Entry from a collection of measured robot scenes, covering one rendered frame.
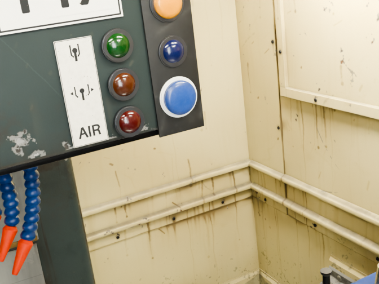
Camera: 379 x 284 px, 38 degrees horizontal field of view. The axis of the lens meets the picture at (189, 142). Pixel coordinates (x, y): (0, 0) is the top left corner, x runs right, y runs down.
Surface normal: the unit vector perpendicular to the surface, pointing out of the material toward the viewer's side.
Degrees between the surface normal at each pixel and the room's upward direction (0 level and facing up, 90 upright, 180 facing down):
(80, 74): 90
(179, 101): 91
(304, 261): 90
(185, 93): 88
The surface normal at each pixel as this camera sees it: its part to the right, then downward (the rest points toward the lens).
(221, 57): 0.46, 0.22
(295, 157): -0.88, 0.24
